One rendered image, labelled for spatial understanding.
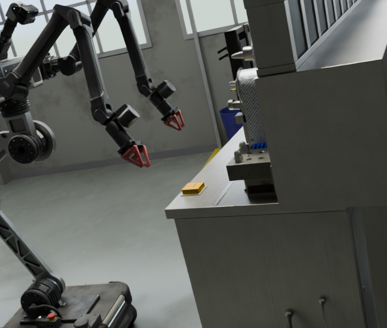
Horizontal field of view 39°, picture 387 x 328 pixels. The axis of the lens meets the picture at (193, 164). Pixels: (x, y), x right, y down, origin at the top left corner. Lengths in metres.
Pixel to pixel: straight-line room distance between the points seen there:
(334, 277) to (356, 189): 0.84
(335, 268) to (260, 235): 0.27
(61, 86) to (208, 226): 4.40
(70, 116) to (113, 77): 0.71
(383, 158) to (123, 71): 4.88
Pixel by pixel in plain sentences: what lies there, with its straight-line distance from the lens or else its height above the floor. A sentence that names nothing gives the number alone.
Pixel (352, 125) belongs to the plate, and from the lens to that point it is 1.13.
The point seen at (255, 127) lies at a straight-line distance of 2.08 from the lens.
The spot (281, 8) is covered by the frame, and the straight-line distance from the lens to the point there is 1.12.
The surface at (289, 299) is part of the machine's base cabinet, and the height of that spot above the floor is 0.52.
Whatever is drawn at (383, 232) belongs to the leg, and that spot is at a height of 1.04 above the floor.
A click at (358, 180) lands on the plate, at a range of 1.17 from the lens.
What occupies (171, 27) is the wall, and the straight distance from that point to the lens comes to 5.62.
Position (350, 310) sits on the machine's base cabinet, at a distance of 2.04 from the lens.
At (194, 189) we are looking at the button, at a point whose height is 0.92.
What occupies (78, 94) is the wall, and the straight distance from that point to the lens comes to 6.14.
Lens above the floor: 1.64
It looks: 17 degrees down
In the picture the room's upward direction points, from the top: 13 degrees counter-clockwise
